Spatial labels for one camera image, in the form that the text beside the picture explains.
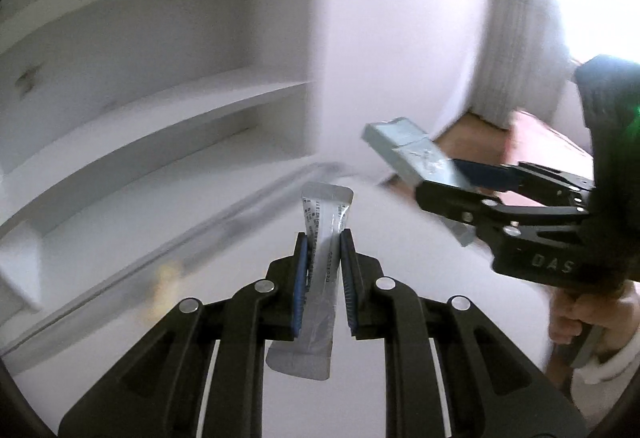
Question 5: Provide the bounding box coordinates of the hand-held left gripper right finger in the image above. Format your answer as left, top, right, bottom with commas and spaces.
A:
339, 228, 591, 438

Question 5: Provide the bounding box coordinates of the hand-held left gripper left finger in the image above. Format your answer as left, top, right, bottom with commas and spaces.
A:
57, 232, 311, 438

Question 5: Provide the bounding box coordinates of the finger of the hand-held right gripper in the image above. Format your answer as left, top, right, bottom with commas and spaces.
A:
415, 182, 590, 239
452, 159, 596, 199

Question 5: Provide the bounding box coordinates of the grey-blue cardboard box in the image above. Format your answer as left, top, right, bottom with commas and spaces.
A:
361, 117, 483, 248

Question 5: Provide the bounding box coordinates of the silver sachet packet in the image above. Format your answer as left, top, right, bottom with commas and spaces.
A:
265, 183, 355, 381

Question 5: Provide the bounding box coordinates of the person's right hand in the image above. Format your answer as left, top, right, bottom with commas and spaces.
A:
547, 281, 640, 361

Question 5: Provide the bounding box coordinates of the bed with pink sheet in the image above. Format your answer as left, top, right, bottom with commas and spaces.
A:
505, 111, 593, 169

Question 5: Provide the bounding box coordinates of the grey curtain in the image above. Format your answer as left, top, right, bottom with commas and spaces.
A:
472, 0, 571, 126

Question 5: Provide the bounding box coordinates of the white shelf unit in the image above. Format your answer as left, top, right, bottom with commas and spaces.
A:
0, 0, 326, 314

